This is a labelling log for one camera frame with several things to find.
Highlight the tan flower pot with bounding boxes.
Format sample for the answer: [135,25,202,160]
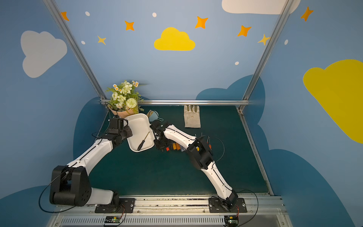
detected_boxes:
[108,105,139,118]

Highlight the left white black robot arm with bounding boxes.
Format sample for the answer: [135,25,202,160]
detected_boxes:
[46,117,132,209]

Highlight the right aluminium frame post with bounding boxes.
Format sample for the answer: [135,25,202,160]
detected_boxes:
[243,0,295,101]

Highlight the beige work glove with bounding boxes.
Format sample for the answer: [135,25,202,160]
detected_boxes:
[183,105,201,128]

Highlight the front aluminium mounting rail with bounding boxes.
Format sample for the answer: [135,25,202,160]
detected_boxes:
[47,193,293,227]

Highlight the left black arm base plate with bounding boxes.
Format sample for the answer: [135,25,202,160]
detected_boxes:
[95,197,136,214]

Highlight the horizontal aluminium frame rail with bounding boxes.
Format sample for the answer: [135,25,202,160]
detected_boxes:
[100,99,250,106]

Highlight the white plastic storage box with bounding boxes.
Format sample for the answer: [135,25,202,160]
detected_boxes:
[125,113,155,152]

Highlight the white green artificial flowers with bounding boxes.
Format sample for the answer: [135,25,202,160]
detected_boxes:
[106,80,144,113]

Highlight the right small circuit board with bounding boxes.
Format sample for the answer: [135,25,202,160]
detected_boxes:
[224,216,239,227]

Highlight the left small circuit board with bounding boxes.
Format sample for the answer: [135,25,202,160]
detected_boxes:
[104,216,122,225]

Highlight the aluminium frame post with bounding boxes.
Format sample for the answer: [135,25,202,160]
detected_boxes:
[43,0,106,99]
[243,0,295,101]

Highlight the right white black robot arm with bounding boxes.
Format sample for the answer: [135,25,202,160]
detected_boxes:
[150,120,238,209]

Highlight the black ribbed handle screwdriver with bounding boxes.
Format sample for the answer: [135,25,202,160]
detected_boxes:
[137,132,149,151]

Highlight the left aluminium frame post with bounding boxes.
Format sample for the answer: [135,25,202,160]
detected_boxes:
[43,0,106,99]

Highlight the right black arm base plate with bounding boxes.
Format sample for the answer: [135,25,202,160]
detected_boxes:
[208,196,247,213]

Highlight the small circuit board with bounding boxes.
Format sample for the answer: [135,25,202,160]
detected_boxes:
[224,216,239,227]
[104,216,122,225]

